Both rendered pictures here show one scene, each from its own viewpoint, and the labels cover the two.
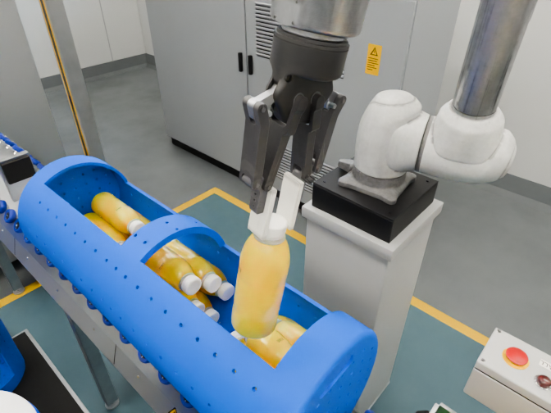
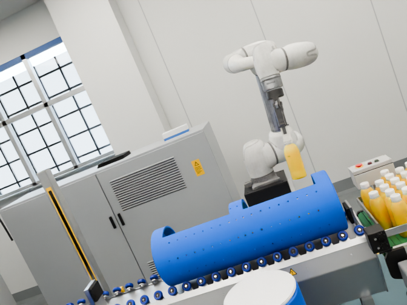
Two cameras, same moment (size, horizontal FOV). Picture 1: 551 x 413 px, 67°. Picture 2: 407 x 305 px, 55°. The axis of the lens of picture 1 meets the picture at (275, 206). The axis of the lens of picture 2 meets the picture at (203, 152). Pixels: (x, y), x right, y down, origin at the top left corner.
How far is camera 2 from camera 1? 147 cm
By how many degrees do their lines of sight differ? 39
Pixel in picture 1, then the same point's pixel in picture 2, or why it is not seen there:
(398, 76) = (215, 167)
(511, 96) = not seen: hidden behind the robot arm
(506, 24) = not seen: hidden behind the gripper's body
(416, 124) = (266, 145)
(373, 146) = (258, 162)
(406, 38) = (208, 148)
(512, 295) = not seen: hidden behind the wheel
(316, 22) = (278, 84)
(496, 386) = (363, 175)
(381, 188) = (271, 178)
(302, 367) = (320, 177)
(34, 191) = (160, 243)
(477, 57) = (272, 109)
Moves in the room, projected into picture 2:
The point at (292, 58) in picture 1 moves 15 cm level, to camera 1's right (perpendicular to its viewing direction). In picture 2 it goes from (277, 93) to (298, 81)
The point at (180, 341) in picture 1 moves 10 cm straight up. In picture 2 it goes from (283, 207) to (275, 187)
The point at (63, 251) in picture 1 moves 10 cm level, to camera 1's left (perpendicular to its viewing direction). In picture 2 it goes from (202, 243) to (185, 255)
